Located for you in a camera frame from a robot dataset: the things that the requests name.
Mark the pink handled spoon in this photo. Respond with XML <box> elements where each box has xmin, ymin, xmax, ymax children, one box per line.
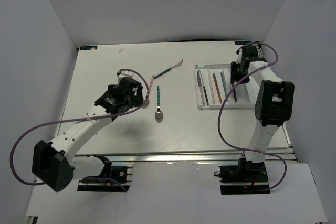
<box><xmin>142</xmin><ymin>75</ymin><xmax>154</xmax><ymax>109</ymax></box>

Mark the green handled spoon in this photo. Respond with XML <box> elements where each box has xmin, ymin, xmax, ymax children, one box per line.
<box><xmin>155</xmin><ymin>86</ymin><xmax>163</xmax><ymax>121</ymax></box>

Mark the green chopstick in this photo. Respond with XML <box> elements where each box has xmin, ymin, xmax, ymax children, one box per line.
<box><xmin>220</xmin><ymin>72</ymin><xmax>227</xmax><ymax>97</ymax></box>

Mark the pink handled knife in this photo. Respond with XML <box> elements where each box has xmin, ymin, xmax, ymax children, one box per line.
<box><xmin>196</xmin><ymin>70</ymin><xmax>205</xmax><ymax>107</ymax></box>

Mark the floral handled knife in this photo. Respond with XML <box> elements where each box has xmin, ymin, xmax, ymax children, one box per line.
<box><xmin>201</xmin><ymin>81</ymin><xmax>209</xmax><ymax>106</ymax></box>

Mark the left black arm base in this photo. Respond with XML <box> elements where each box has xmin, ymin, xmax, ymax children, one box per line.
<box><xmin>73</xmin><ymin>154</ymin><xmax>133</xmax><ymax>193</ymax></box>

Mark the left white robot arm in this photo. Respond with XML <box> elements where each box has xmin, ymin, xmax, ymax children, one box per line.
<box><xmin>32</xmin><ymin>77</ymin><xmax>143</xmax><ymax>192</ymax></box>

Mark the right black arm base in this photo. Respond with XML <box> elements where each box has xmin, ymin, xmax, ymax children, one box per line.
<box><xmin>213</xmin><ymin>157</ymin><xmax>270</xmax><ymax>195</ymax></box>

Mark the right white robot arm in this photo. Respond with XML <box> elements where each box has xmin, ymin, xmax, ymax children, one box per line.
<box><xmin>230</xmin><ymin>44</ymin><xmax>295</xmax><ymax>164</ymax></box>

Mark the white divided utensil tray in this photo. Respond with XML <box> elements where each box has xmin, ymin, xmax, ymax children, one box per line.
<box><xmin>194</xmin><ymin>64</ymin><xmax>259</xmax><ymax>110</ymax></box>

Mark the left blue corner label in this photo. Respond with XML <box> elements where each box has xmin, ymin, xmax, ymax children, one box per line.
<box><xmin>79</xmin><ymin>45</ymin><xmax>98</xmax><ymax>50</ymax></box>

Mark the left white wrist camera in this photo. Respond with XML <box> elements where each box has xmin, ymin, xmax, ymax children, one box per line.
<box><xmin>117</xmin><ymin>70</ymin><xmax>133</xmax><ymax>83</ymax></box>

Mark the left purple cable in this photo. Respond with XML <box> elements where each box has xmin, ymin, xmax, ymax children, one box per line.
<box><xmin>9</xmin><ymin>68</ymin><xmax>153</xmax><ymax>185</ymax></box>

